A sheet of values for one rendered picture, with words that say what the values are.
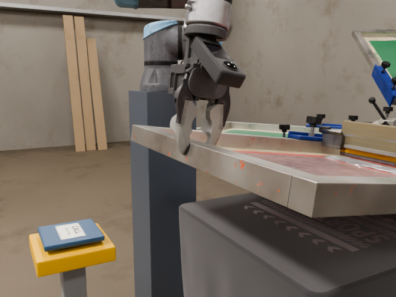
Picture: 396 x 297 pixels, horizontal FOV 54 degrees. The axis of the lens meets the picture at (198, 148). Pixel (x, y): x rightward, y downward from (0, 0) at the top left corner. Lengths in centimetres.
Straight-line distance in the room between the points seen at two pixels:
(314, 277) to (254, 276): 11
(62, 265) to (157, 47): 83
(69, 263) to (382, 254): 52
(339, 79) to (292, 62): 112
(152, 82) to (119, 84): 661
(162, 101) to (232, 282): 71
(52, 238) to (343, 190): 49
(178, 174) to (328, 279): 82
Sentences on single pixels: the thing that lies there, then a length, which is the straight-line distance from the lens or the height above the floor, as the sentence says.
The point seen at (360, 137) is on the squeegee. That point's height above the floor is 108.
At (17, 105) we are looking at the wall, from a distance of 758.
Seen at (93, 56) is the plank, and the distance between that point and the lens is 743.
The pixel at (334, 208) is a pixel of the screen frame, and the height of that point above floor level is 110.
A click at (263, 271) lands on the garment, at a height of 93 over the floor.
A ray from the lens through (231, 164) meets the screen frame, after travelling 54.
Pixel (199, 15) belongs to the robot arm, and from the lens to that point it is 66.
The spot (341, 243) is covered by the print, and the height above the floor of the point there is 95.
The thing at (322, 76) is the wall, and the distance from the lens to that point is 683.
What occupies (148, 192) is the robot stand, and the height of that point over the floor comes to 86.
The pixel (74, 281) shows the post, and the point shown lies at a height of 88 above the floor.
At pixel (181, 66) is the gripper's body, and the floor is 126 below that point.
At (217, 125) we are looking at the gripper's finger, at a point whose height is 116.
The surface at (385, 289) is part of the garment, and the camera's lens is 70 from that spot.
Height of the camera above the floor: 124
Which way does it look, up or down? 10 degrees down
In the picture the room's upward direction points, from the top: straight up
